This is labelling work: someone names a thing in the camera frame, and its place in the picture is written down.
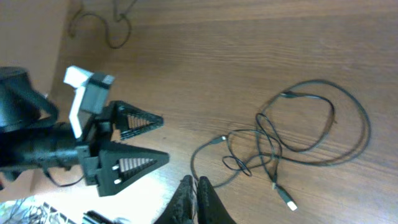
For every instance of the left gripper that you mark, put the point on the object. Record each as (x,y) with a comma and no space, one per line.
(114,166)

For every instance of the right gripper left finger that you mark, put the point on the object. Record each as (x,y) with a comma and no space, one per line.
(180,208)

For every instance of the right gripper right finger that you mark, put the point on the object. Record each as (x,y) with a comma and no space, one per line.
(210,207)

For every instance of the black usb cable thin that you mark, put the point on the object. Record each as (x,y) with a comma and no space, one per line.
(246,150)

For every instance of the black usb cable long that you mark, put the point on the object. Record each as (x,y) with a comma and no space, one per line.
(263,123)

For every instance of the black cable short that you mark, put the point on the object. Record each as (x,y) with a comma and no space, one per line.
(118,16)

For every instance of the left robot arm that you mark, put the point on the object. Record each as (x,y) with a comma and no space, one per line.
(32,137)

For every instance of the brown cardboard side panel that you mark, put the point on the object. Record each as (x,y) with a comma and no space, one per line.
(31,32)

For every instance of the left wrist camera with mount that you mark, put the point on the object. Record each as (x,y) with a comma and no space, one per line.
(91,93)

